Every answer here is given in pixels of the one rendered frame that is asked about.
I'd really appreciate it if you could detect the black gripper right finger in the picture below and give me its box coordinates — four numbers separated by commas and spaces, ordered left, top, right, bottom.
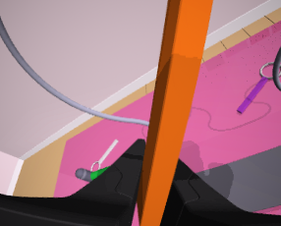
160, 159, 281, 226

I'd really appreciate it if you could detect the purple handle with white loop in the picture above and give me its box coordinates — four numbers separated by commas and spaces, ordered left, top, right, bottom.
237, 62, 274, 113

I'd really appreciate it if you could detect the white ring with straight handle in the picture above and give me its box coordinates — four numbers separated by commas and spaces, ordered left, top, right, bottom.
90, 140, 117, 172

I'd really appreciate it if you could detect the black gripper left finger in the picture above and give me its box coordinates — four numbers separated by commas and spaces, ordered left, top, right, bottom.
0, 140, 145, 226

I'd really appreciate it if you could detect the grey loop with orange handle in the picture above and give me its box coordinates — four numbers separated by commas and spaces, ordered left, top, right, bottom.
137, 0, 214, 226

